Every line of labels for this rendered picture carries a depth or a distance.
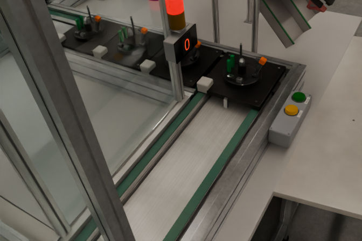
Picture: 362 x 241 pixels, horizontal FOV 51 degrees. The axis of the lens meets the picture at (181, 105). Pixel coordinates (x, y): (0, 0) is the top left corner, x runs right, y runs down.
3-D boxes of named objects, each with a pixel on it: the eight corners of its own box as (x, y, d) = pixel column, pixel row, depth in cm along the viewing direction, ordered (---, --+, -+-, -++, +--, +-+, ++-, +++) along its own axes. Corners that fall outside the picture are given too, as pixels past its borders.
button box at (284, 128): (310, 107, 132) (312, 94, 128) (288, 149, 120) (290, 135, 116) (290, 101, 135) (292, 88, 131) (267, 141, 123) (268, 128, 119)
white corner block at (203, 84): (214, 87, 138) (213, 78, 135) (207, 94, 135) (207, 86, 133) (202, 84, 140) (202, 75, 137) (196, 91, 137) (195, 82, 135)
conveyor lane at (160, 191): (283, 89, 147) (285, 68, 140) (161, 283, 98) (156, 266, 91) (217, 70, 159) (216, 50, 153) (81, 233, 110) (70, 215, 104)
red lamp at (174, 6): (187, 8, 109) (185, -8, 106) (178, 16, 106) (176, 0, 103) (172, 5, 111) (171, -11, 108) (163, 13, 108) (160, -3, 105)
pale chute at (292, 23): (303, 32, 151) (311, 28, 147) (285, 48, 144) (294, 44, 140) (262, -27, 148) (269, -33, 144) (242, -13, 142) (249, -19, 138)
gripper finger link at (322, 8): (297, 6, 136) (313, -2, 127) (307, -9, 138) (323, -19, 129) (311, 18, 138) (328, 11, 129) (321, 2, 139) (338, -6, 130)
